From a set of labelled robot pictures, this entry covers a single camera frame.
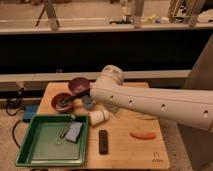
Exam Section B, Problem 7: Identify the red bowl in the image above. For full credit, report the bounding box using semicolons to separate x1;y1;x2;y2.
51;93;73;113

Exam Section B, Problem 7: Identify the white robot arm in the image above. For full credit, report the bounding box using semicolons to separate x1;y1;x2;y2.
90;65;213;132

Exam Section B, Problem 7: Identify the purple bowl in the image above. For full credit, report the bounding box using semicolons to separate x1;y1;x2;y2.
68;77;90;94

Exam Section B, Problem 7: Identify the white paper cup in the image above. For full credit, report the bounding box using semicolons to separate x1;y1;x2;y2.
89;109;109;126

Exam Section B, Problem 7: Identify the yellow banana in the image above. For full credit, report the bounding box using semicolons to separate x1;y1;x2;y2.
135;115;158;120

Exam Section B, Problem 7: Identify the black remote control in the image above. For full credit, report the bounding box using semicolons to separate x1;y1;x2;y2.
99;130;108;154

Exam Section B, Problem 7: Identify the blue sponge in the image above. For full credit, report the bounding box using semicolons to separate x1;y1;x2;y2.
65;122;83;142

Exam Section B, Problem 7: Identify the pen in tray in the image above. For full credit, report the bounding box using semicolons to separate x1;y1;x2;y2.
60;122;71;139

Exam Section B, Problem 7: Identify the orange carrot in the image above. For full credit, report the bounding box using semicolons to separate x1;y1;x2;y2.
130;132;156;140

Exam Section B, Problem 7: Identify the wooden board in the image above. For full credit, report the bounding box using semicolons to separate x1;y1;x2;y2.
36;82;171;171

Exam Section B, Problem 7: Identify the blue box on floor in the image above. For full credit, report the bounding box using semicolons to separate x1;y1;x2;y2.
22;105;38;122

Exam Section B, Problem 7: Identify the green plastic tray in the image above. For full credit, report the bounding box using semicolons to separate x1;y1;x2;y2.
15;114;89;168

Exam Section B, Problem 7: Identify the black cable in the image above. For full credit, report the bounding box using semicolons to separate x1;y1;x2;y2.
4;89;26;149

